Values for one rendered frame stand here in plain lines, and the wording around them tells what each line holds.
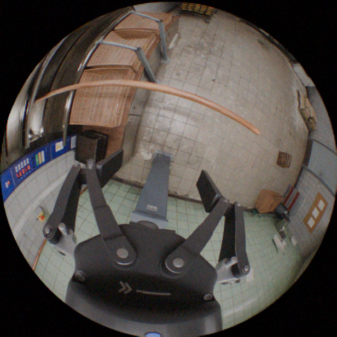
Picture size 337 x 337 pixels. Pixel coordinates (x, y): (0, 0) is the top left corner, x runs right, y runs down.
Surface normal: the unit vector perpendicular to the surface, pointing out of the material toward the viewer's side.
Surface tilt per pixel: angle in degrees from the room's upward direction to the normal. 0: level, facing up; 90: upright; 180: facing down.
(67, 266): 90
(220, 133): 0
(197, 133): 0
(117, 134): 0
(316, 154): 90
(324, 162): 90
